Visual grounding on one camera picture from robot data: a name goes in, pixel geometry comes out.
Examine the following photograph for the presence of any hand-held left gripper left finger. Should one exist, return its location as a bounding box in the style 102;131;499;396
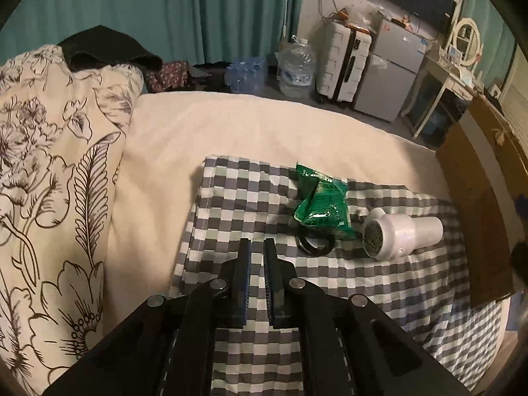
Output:
41;237;252;396

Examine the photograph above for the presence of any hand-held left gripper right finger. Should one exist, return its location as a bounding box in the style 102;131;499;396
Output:
263;237;471;396

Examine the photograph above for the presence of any cardboard box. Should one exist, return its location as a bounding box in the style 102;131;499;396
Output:
435;95;528;310

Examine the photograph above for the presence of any grey checked cloth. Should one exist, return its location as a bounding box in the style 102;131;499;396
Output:
171;154;514;396

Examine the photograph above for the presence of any green snack packet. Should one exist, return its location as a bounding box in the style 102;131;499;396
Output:
294;163;359;241

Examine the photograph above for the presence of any white handheld fan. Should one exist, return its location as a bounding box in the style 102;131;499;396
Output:
361;207;444;261

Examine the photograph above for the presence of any cream bed sheet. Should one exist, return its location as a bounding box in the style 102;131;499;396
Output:
103;91;450;335

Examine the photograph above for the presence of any pack of water bottles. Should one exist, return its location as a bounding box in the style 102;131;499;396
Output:
224;55;269;95

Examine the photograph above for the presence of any large water jug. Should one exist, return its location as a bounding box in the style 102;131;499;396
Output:
276;35;317;100

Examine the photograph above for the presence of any dark floral fabric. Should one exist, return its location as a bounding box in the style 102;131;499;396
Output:
144;61;192;93

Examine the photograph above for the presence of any floral print quilt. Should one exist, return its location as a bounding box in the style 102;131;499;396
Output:
0;45;145;396

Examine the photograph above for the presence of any white suitcase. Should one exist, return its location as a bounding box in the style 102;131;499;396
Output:
315;20;374;104

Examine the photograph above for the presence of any silver mini fridge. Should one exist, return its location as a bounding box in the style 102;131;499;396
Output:
352;17;439;123

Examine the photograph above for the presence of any white dressing table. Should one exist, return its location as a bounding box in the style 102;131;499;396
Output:
402;51;479;149

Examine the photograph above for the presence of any black garment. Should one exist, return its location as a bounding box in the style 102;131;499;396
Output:
55;25;163;73

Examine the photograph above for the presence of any teal curtain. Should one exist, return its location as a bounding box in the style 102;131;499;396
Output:
0;0;308;91
458;0;518;95

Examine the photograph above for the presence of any clear plastic bag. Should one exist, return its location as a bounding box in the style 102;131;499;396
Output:
342;4;397;34

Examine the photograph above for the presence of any white vanity mirror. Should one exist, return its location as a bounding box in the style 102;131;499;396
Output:
447;17;484;69

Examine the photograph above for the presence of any black ring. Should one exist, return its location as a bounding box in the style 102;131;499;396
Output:
297;225;336;257

